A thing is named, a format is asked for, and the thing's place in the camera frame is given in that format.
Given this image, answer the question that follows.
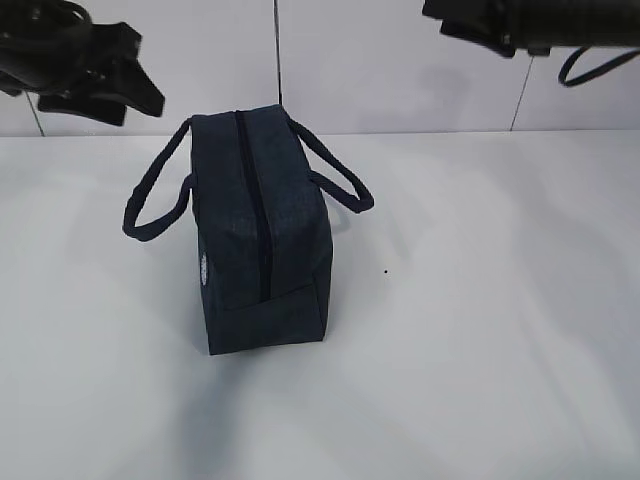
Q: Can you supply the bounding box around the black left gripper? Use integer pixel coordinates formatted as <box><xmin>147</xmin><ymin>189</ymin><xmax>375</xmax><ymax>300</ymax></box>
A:
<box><xmin>37</xmin><ymin>22</ymin><xmax>165</xmax><ymax>125</ymax></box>

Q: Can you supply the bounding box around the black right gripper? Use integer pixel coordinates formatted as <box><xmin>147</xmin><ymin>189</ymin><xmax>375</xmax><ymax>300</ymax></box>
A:
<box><xmin>422</xmin><ymin>0</ymin><xmax>550</xmax><ymax>58</ymax></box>

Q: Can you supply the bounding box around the navy blue lunch bag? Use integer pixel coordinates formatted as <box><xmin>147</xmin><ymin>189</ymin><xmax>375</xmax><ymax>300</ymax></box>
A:
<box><xmin>123</xmin><ymin>105</ymin><xmax>374</xmax><ymax>355</ymax></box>

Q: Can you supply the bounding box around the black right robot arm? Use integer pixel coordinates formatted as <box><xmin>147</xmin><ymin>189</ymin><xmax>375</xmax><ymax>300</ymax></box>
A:
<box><xmin>422</xmin><ymin>0</ymin><xmax>639</xmax><ymax>58</ymax></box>

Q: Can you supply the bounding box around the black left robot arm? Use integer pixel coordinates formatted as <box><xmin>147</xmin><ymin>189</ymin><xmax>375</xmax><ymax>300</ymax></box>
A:
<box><xmin>1</xmin><ymin>1</ymin><xmax>165</xmax><ymax>127</ymax></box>

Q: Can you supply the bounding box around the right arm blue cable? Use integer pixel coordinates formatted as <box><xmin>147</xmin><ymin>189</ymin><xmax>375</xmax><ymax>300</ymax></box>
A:
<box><xmin>558</xmin><ymin>44</ymin><xmax>640</xmax><ymax>90</ymax></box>

